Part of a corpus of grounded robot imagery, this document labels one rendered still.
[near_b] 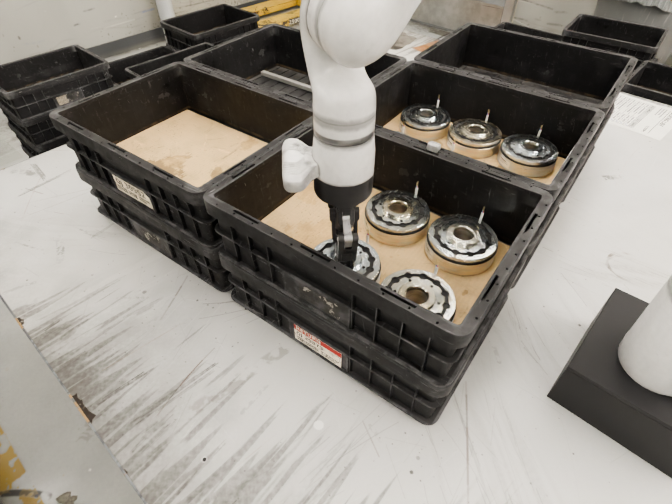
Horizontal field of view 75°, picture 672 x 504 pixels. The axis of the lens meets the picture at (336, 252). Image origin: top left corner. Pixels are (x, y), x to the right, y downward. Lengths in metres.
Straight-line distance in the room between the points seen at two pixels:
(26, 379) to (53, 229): 0.82
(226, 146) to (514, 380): 0.67
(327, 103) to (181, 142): 0.54
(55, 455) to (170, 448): 0.94
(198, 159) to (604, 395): 0.77
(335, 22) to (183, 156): 0.56
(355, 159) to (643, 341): 0.41
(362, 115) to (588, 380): 0.45
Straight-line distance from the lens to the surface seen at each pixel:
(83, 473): 1.54
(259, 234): 0.57
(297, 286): 0.59
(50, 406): 1.69
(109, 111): 0.99
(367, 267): 0.60
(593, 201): 1.12
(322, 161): 0.51
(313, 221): 0.72
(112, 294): 0.87
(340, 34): 0.42
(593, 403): 0.71
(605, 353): 0.70
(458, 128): 0.93
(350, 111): 0.47
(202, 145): 0.95
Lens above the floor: 1.30
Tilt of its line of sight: 45 degrees down
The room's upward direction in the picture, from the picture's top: straight up
